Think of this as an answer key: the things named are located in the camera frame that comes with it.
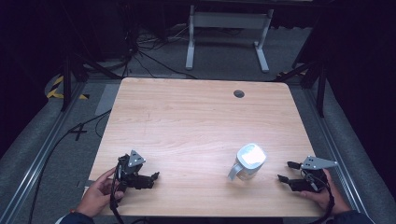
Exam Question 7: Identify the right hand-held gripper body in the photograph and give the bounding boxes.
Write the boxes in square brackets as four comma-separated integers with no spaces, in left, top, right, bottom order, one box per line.
[289,155,339,193]

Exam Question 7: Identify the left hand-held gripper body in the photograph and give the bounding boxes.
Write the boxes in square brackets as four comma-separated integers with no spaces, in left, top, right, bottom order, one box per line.
[116,149,156,191]

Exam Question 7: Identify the white plastic pitcher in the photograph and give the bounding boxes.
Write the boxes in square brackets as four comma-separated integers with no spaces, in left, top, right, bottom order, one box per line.
[227,143,268,183]

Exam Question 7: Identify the person's right hand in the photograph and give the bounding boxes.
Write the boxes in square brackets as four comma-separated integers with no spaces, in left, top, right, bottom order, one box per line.
[300,168,352,217]

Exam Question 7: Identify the person's left hand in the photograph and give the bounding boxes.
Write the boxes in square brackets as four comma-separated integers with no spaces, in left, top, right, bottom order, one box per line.
[76,166,125,218]

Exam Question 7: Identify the black metal stand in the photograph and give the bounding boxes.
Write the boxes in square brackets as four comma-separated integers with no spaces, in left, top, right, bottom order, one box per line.
[274,18,329,119]
[59,3,123,113]

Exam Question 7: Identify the yellow black hazard tape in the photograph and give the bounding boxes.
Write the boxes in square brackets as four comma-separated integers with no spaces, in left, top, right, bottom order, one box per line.
[46,75,91,101]

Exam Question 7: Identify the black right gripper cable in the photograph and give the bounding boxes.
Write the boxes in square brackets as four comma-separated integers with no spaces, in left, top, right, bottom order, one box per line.
[305,173,336,224]

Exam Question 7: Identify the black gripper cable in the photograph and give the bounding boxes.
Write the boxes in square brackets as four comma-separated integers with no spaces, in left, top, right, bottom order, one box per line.
[109,161,126,224]
[305,173,336,224]

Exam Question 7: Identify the aluminium floor rail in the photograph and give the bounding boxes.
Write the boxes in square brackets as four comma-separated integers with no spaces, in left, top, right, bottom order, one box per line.
[301,84,372,218]
[0,81,88,224]

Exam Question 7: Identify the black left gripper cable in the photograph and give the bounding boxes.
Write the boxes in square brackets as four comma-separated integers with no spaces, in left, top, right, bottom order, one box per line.
[109,161,126,224]

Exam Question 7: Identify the black floor cable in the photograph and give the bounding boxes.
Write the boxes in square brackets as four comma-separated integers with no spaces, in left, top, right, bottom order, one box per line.
[27,108,112,224]

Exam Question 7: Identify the tangle of black cables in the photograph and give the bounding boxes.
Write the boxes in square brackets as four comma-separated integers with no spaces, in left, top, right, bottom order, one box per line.
[121,18,200,80]

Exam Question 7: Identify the white metal stand frame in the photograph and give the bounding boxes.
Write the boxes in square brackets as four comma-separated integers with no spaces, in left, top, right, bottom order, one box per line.
[185,4,276,75]

